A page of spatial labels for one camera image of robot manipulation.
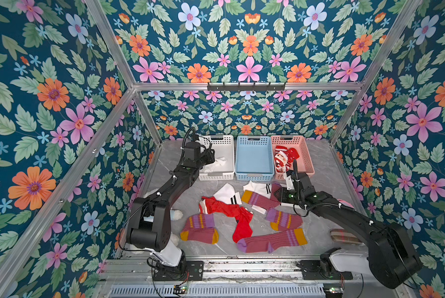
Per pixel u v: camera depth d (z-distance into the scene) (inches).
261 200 36.7
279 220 33.8
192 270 28.9
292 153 44.5
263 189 38.0
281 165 38.9
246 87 36.7
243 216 34.4
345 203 36.0
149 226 17.6
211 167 41.0
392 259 16.5
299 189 26.6
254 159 43.2
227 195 37.6
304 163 42.5
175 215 33.3
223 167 40.9
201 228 33.0
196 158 28.2
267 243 31.5
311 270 28.8
